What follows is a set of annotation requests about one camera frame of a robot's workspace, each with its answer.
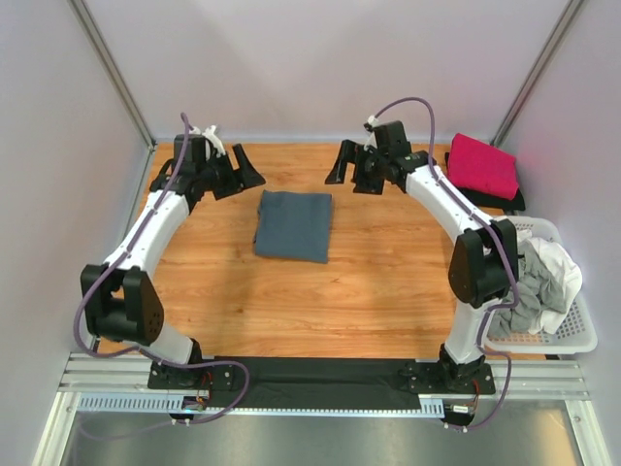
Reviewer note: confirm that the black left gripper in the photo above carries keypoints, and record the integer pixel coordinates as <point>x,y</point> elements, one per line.
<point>243,178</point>

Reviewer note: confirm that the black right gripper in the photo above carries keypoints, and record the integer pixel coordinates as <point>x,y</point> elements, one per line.
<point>351,153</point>

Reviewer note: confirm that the blue-grey t-shirt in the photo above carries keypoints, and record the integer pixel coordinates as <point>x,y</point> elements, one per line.
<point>294,226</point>

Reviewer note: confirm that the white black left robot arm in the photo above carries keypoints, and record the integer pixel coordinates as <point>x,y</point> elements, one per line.
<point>119,301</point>

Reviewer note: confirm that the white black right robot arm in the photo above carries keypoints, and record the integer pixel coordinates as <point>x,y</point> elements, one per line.
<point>483,265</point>

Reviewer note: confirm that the folded pink t-shirt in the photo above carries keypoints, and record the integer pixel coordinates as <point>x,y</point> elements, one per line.
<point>477,166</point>

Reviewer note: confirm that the folded black t-shirt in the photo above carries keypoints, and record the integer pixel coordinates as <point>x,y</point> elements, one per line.
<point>483,199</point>

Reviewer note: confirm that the grey t-shirt in basket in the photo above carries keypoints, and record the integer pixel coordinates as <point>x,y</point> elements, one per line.
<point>538,292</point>

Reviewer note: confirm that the white t-shirt in basket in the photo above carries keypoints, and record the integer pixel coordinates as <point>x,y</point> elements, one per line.
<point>564,269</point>

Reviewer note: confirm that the white plastic laundry basket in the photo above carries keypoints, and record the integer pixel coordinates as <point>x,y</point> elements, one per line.
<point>575,335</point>

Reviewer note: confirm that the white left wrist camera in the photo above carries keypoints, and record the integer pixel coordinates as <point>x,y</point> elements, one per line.
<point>210,134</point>

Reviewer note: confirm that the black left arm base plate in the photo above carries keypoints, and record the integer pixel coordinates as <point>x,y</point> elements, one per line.
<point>219,378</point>

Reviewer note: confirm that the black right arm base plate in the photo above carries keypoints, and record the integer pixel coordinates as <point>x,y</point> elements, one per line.
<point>439,378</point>

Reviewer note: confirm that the left aluminium corner post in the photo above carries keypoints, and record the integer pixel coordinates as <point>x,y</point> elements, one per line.
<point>96,39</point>

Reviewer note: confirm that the aluminium corner post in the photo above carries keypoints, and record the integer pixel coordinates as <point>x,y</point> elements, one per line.
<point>96,39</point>
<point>550,47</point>

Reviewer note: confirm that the grey slotted cable duct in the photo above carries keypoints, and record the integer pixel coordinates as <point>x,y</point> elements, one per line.
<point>178,404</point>

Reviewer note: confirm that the right aluminium corner post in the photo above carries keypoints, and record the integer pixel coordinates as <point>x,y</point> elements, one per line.
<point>550,47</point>

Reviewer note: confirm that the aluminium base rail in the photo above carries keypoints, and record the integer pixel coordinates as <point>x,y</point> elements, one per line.
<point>528,379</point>

